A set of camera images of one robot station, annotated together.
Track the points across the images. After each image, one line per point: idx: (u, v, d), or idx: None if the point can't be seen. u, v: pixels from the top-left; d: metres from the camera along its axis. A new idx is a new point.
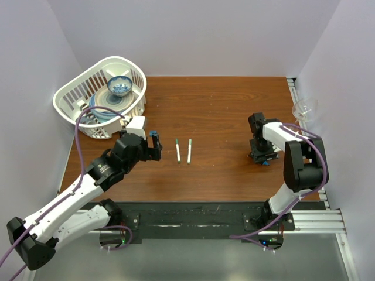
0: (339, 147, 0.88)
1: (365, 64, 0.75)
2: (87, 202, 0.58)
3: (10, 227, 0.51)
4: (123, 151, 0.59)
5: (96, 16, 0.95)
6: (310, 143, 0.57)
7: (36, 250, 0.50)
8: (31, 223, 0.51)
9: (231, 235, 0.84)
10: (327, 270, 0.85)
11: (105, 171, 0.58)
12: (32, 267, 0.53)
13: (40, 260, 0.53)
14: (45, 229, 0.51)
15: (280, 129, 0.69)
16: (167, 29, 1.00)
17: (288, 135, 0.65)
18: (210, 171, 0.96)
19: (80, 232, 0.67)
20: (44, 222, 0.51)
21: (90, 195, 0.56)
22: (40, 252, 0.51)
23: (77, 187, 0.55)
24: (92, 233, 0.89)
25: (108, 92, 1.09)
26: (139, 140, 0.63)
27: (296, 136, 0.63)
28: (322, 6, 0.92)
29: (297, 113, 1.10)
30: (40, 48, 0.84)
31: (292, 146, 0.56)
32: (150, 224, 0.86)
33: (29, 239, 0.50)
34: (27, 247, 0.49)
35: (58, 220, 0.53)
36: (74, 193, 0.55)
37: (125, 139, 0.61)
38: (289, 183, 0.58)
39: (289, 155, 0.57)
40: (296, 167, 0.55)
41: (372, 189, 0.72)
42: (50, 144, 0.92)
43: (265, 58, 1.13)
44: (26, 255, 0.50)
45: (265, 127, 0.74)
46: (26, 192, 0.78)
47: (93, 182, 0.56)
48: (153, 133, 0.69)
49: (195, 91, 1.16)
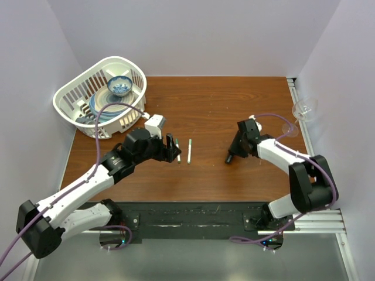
0: (340, 147, 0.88)
1: (365, 64, 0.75)
2: (96, 193, 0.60)
3: (22, 210, 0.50)
4: (133, 145, 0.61)
5: (96, 16, 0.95)
6: (314, 163, 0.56)
7: (47, 233, 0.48)
8: (45, 206, 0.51)
9: (232, 238, 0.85)
10: (328, 270, 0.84)
11: (117, 164, 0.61)
12: (38, 255, 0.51)
13: (46, 249, 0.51)
14: (59, 213, 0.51)
15: (277, 148, 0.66)
16: (168, 29, 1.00)
17: (287, 155, 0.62)
18: (210, 171, 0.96)
19: (84, 226, 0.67)
20: (58, 206, 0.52)
21: (102, 184, 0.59)
22: (51, 236, 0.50)
23: (91, 175, 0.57)
24: (92, 233, 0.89)
25: (108, 92, 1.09)
26: (148, 134, 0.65)
27: (297, 155, 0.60)
28: (322, 6, 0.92)
29: (297, 113, 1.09)
30: (40, 47, 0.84)
31: (295, 170, 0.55)
32: (150, 224, 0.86)
33: (42, 220, 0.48)
34: (39, 229, 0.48)
35: (71, 206, 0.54)
36: (88, 181, 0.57)
37: (135, 133, 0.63)
38: (299, 205, 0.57)
39: (293, 178, 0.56)
40: (304, 191, 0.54)
41: (372, 189, 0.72)
42: (50, 144, 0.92)
43: (265, 58, 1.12)
44: (37, 237, 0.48)
45: (259, 147, 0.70)
46: (25, 192, 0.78)
47: (106, 172, 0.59)
48: (168, 134, 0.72)
49: (195, 91, 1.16)
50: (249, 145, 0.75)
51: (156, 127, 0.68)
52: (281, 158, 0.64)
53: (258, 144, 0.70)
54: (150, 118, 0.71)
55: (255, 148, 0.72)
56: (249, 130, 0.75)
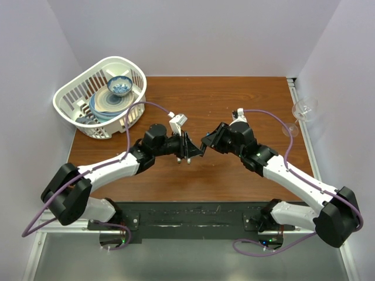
0: (341, 147, 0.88)
1: (365, 64, 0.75)
2: (121, 176, 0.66)
3: (64, 169, 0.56)
4: (152, 141, 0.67)
5: (96, 16, 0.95)
6: (347, 201, 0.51)
7: (85, 192, 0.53)
8: (87, 169, 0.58)
9: (235, 246, 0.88)
10: (327, 270, 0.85)
11: (141, 156, 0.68)
12: (62, 218, 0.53)
13: (72, 213, 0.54)
14: (97, 178, 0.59)
15: (293, 175, 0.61)
16: (168, 29, 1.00)
17: (309, 187, 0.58)
18: (210, 171, 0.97)
19: (94, 213, 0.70)
20: (96, 173, 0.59)
21: (129, 168, 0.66)
22: (84, 198, 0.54)
23: (123, 157, 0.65)
24: (93, 233, 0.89)
25: (108, 92, 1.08)
26: (164, 130, 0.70)
27: (323, 192, 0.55)
28: (322, 6, 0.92)
29: (297, 113, 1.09)
30: (40, 48, 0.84)
31: (331, 214, 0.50)
32: (150, 224, 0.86)
33: (84, 179, 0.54)
34: (78, 186, 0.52)
35: (104, 177, 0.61)
36: (121, 160, 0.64)
37: (152, 130, 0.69)
38: (327, 238, 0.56)
39: (326, 220, 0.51)
40: (339, 231, 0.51)
41: (371, 189, 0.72)
42: (50, 143, 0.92)
43: (265, 58, 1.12)
44: (75, 193, 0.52)
45: (267, 170, 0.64)
46: (25, 192, 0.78)
47: (135, 159, 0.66)
48: (185, 132, 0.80)
49: (195, 91, 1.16)
50: (251, 161, 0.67)
51: (176, 125, 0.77)
52: (297, 187, 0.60)
53: (265, 166, 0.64)
54: (173, 116, 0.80)
55: (259, 167, 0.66)
56: (249, 142, 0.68)
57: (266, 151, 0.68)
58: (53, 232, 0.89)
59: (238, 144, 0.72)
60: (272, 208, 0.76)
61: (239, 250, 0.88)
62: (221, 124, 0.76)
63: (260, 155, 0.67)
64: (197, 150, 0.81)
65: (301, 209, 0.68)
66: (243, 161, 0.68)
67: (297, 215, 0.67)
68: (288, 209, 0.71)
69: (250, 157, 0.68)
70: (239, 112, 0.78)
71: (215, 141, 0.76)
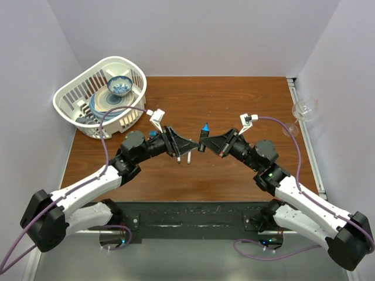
0: (341, 147, 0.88)
1: (366, 64, 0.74)
2: (104, 191, 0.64)
3: (36, 198, 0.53)
4: (129, 152, 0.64)
5: (96, 15, 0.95)
6: (361, 228, 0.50)
7: (58, 223, 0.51)
8: (60, 196, 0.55)
9: (235, 246, 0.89)
10: (327, 270, 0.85)
11: (125, 166, 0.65)
12: (41, 246, 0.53)
13: (51, 240, 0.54)
14: (72, 204, 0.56)
15: (304, 198, 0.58)
16: (168, 28, 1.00)
17: (322, 211, 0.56)
18: (210, 172, 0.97)
19: (85, 224, 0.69)
20: (72, 198, 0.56)
21: (110, 182, 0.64)
22: (58, 227, 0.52)
23: (102, 174, 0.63)
24: (94, 233, 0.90)
25: (108, 92, 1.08)
26: (142, 138, 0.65)
27: (337, 216, 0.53)
28: (323, 6, 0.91)
29: (297, 114, 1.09)
30: (39, 48, 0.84)
31: (346, 241, 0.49)
32: (150, 224, 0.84)
33: (57, 208, 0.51)
34: (50, 219, 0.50)
35: (82, 199, 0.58)
36: (99, 178, 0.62)
37: (128, 139, 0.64)
38: (341, 260, 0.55)
39: (340, 245, 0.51)
40: (352, 257, 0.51)
41: (372, 190, 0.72)
42: (50, 144, 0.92)
43: (265, 58, 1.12)
44: (48, 225, 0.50)
45: (279, 192, 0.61)
46: (26, 192, 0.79)
47: (115, 172, 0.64)
48: (167, 127, 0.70)
49: (195, 91, 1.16)
50: (262, 181, 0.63)
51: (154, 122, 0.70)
52: (310, 211, 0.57)
53: (278, 188, 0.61)
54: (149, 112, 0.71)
55: (271, 188, 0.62)
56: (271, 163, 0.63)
57: (278, 170, 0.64)
58: None
59: (258, 162, 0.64)
60: (275, 211, 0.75)
61: (239, 250, 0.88)
62: (233, 130, 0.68)
63: (272, 175, 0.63)
64: (193, 144, 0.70)
65: (310, 221, 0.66)
66: (256, 179, 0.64)
67: (297, 225, 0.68)
68: (297, 220, 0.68)
69: (263, 177, 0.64)
70: (254, 118, 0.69)
71: (224, 150, 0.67)
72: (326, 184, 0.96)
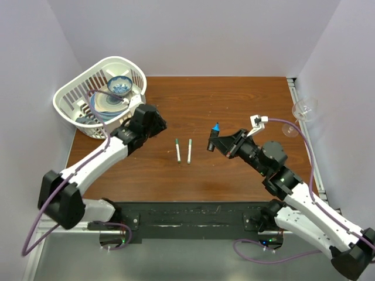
0: (341, 147, 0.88)
1: (365, 64, 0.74)
2: (112, 163, 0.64)
3: (48, 178, 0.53)
4: (143, 117, 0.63)
5: (96, 16, 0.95)
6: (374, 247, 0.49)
7: (75, 197, 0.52)
8: (70, 172, 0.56)
9: (235, 246, 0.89)
10: (328, 270, 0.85)
11: (128, 135, 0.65)
12: (65, 224, 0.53)
13: (72, 217, 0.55)
14: (84, 179, 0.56)
15: (316, 209, 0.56)
16: (168, 28, 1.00)
17: (334, 225, 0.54)
18: (210, 172, 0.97)
19: (93, 213, 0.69)
20: (82, 173, 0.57)
21: (118, 154, 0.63)
22: (76, 202, 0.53)
23: (108, 146, 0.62)
24: (92, 233, 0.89)
25: (108, 92, 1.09)
26: (153, 109, 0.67)
27: (351, 232, 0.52)
28: (323, 6, 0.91)
29: (297, 113, 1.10)
30: (39, 48, 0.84)
31: (357, 258, 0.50)
32: (150, 224, 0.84)
33: (70, 185, 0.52)
34: (65, 195, 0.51)
35: (92, 174, 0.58)
36: (105, 150, 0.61)
37: (141, 106, 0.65)
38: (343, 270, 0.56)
39: (350, 261, 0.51)
40: (355, 272, 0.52)
41: (372, 190, 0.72)
42: (50, 144, 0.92)
43: (265, 58, 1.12)
44: (65, 202, 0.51)
45: (290, 199, 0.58)
46: (26, 192, 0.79)
47: (121, 143, 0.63)
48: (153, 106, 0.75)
49: (195, 91, 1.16)
50: (272, 185, 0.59)
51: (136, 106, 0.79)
52: (321, 222, 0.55)
53: (290, 195, 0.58)
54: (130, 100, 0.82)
55: (282, 193, 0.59)
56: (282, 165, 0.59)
57: (288, 173, 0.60)
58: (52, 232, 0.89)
59: (266, 164, 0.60)
60: (275, 211, 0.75)
61: (239, 250, 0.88)
62: (241, 132, 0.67)
63: (284, 180, 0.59)
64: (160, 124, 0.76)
65: (313, 228, 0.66)
66: (265, 184, 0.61)
67: (301, 230, 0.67)
68: (300, 225, 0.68)
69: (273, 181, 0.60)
70: (264, 120, 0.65)
71: (231, 150, 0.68)
72: (326, 184, 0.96)
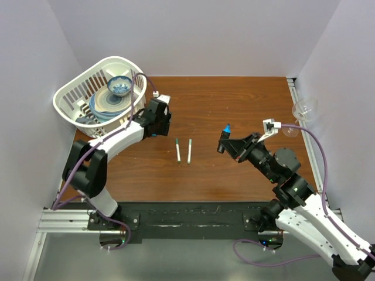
0: (341, 147, 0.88)
1: (366, 64, 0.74)
2: (129, 143, 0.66)
3: (77, 146, 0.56)
4: (157, 106, 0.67)
5: (96, 16, 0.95)
6: None
7: (104, 162, 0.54)
8: (97, 141, 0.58)
9: (235, 246, 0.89)
10: (327, 271, 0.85)
11: (142, 122, 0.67)
12: (89, 191, 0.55)
13: (96, 185, 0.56)
14: (111, 148, 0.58)
15: (328, 222, 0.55)
16: (168, 28, 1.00)
17: (345, 240, 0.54)
18: (210, 172, 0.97)
19: (102, 199, 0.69)
20: (108, 144, 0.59)
21: (136, 133, 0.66)
22: (103, 169, 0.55)
23: (129, 123, 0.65)
24: (92, 233, 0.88)
25: (108, 92, 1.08)
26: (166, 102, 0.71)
27: (360, 249, 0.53)
28: (323, 6, 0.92)
29: (297, 113, 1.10)
30: (39, 48, 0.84)
31: (364, 274, 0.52)
32: (150, 224, 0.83)
33: (98, 150, 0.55)
34: (95, 159, 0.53)
35: (115, 147, 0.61)
36: (126, 128, 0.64)
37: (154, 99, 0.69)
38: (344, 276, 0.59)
39: (355, 275, 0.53)
40: None
41: (372, 189, 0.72)
42: (50, 144, 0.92)
43: (265, 58, 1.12)
44: (94, 165, 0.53)
45: (303, 210, 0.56)
46: (26, 192, 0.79)
47: (138, 125, 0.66)
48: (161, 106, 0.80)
49: (195, 91, 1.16)
50: (283, 194, 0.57)
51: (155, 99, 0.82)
52: (331, 235, 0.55)
53: (303, 206, 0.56)
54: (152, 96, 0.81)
55: (293, 202, 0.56)
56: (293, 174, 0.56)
57: (300, 181, 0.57)
58: (53, 232, 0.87)
59: (278, 172, 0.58)
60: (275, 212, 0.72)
61: (239, 252, 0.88)
62: (252, 136, 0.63)
63: (297, 189, 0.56)
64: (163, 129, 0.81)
65: (315, 233, 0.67)
66: (276, 192, 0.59)
67: (304, 236, 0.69)
68: (302, 230, 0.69)
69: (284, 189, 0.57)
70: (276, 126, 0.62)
71: (241, 156, 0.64)
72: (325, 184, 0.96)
